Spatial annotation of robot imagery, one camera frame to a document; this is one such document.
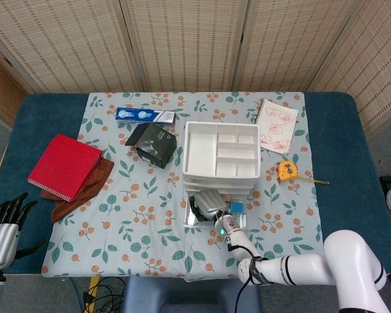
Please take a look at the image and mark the wooden door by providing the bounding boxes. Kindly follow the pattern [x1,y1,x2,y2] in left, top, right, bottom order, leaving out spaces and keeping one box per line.
[0,48,27,128]

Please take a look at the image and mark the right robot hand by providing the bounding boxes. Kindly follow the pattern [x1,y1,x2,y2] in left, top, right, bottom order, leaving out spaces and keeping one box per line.
[188,190,231,224]

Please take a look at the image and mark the woven folding screen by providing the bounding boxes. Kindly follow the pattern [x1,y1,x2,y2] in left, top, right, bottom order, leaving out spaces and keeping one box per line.
[0,0,391,138]

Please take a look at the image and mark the yellow tape measure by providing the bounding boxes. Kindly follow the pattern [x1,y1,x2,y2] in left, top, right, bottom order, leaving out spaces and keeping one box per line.
[276,160,330,185]

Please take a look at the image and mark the small blue box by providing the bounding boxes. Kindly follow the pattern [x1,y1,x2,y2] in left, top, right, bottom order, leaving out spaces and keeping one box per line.
[229,201,247,216]

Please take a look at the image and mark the red spiral notebook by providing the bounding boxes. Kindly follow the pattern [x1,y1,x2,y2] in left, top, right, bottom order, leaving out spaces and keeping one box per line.
[27,133,104,203]

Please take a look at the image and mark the blue toothpaste box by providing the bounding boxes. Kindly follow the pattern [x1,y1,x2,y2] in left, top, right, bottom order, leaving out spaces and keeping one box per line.
[115,107,177,127]

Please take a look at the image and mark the white plastic drawer organizer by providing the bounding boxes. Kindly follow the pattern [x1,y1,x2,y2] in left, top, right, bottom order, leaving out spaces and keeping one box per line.
[181,121,261,196]

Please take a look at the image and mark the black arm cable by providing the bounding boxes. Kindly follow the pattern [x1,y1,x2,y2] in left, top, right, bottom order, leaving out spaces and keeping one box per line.
[226,239,270,313]

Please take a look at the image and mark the spiral notepad with red drawings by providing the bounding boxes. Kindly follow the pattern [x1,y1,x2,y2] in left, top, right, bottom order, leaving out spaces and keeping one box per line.
[253,98,300,157]

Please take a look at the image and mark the black cardboard box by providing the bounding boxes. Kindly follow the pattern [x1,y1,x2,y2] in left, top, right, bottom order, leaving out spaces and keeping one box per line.
[124,123,179,170]

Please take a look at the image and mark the brown cloth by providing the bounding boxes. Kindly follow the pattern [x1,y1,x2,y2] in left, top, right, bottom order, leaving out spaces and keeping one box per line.
[40,158,115,224]

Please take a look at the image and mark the black floor cables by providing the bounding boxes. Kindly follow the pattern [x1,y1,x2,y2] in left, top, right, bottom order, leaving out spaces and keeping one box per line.
[83,276,128,313]

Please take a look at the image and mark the blue padded seat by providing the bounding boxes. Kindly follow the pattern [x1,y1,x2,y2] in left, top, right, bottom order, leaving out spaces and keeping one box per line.
[122,276,261,313]

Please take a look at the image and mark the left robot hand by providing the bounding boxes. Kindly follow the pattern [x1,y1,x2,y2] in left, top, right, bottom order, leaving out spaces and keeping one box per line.
[0,192,48,270]

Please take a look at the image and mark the floral print tablecloth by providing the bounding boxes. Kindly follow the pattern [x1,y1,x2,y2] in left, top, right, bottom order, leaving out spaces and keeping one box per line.
[40,91,328,281]

